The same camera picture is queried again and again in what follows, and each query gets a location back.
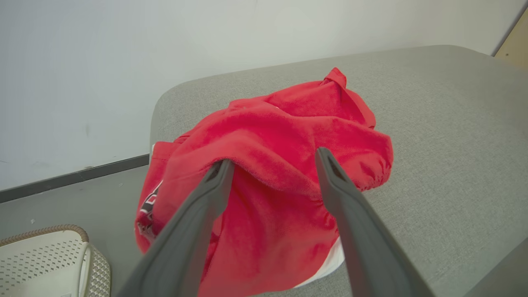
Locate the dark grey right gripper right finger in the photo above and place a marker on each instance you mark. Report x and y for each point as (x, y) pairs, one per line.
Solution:
(363, 247)

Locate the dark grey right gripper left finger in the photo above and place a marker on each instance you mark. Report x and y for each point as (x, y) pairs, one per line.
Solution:
(185, 247)

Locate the red sweatshirt with white trim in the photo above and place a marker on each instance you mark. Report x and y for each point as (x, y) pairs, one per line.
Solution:
(280, 140)

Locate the cream perforated laundry basket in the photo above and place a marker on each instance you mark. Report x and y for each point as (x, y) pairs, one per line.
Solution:
(45, 264)

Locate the grey fabric sofa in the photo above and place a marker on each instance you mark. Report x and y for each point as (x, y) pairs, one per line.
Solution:
(453, 132)

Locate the beige wooden panel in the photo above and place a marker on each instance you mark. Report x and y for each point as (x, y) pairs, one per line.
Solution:
(515, 45)

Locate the dark wall baseboard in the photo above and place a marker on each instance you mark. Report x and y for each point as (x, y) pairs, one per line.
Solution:
(74, 177)

